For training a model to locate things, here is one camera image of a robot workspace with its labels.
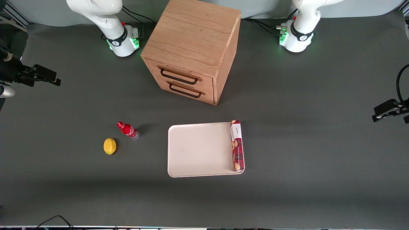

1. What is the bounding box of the aluminium frame profile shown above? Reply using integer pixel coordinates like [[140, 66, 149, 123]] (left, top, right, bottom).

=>
[[0, 0, 33, 30]]

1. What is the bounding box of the wooden drawer with black handle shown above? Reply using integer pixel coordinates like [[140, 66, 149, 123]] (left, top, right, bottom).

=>
[[145, 59, 214, 91], [153, 79, 214, 104]]

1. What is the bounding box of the black cable at table edge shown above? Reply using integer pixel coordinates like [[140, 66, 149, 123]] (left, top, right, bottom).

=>
[[32, 215, 74, 230]]

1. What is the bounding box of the wooden drawer cabinet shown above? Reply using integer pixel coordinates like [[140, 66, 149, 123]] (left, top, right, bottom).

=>
[[140, 0, 242, 106]]

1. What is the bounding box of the beige plastic tray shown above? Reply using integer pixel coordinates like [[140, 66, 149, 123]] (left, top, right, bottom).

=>
[[167, 121, 245, 178]]

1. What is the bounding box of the red cookie box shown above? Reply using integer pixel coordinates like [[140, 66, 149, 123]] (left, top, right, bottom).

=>
[[230, 120, 245, 173]]

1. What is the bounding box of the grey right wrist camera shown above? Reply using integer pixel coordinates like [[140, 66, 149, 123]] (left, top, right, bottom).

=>
[[0, 84, 16, 98]]

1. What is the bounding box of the small red coke bottle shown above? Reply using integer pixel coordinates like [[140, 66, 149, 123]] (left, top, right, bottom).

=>
[[116, 121, 140, 140]]

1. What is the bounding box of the black left arm base cable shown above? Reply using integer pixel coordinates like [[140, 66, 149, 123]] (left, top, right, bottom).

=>
[[241, 9, 298, 36]]

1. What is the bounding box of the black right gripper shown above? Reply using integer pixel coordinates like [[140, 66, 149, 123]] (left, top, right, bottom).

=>
[[0, 55, 61, 87]]

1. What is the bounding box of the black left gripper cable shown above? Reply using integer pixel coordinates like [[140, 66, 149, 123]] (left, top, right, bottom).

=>
[[396, 64, 409, 103]]

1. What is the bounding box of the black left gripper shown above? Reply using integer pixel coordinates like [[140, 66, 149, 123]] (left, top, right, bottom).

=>
[[372, 97, 409, 124]]

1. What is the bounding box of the yellow lemon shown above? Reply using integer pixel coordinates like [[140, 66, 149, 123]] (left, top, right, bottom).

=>
[[103, 138, 117, 156]]

